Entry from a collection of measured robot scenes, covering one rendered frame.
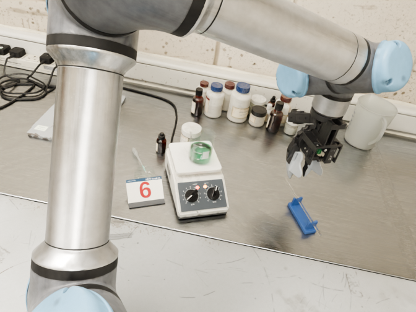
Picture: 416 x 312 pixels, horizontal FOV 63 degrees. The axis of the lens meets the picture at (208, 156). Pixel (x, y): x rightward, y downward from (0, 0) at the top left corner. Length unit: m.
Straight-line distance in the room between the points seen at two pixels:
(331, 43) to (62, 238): 0.43
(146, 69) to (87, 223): 0.92
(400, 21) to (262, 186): 0.69
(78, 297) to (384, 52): 0.50
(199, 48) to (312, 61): 0.84
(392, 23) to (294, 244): 0.78
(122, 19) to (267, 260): 0.61
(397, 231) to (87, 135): 0.84
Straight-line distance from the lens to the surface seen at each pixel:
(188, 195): 0.84
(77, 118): 0.46
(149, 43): 1.33
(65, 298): 0.43
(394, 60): 0.56
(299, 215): 0.93
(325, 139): 0.78
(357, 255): 0.93
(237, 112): 1.18
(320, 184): 1.06
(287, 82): 0.65
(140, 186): 0.88
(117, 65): 0.47
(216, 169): 0.86
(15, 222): 0.89
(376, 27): 1.29
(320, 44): 0.48
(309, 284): 0.83
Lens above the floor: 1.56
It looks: 40 degrees down
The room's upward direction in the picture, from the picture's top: 10 degrees clockwise
